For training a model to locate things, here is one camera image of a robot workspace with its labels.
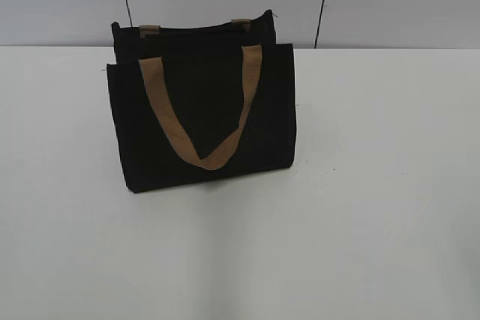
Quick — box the tan bag handle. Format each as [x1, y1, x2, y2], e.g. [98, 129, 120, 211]
[139, 19, 251, 38]
[139, 45, 263, 171]

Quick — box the tan rear bag handle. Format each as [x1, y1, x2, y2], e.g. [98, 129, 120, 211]
[139, 19, 251, 38]

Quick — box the black tote bag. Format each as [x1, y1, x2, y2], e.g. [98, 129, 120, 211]
[106, 10, 296, 193]

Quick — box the tan front bag handle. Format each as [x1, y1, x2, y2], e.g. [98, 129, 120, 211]
[139, 45, 263, 171]

